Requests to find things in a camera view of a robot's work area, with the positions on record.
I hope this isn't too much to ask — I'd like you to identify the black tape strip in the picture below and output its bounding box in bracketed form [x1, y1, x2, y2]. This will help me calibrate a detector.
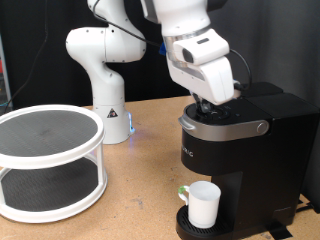
[265, 220, 294, 240]

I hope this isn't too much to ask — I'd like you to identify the white mug with green tape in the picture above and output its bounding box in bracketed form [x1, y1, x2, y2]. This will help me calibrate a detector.
[177, 180, 222, 230]

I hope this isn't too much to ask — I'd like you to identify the white two-tier turntable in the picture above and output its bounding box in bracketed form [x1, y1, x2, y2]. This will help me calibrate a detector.
[0, 104, 108, 224]

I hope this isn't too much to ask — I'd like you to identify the black Keurig coffee machine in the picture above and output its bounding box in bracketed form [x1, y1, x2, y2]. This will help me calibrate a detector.
[175, 81, 320, 240]

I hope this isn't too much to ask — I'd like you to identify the black power cable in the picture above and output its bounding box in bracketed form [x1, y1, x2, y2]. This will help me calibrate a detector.
[294, 199, 316, 214]

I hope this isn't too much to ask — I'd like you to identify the grey metal frame post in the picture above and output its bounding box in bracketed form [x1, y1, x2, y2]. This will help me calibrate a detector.
[0, 33, 14, 111]

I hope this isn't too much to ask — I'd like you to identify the black hanging cable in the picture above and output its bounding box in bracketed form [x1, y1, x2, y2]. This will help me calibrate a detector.
[4, 0, 48, 108]

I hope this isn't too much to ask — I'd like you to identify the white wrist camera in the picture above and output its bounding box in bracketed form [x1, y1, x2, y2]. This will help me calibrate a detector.
[232, 79, 244, 92]

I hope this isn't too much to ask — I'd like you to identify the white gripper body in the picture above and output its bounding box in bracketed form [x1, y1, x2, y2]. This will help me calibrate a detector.
[165, 55, 236, 106]

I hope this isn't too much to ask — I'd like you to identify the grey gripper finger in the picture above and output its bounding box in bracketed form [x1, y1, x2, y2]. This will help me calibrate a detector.
[199, 100, 215, 115]
[191, 92, 204, 108]

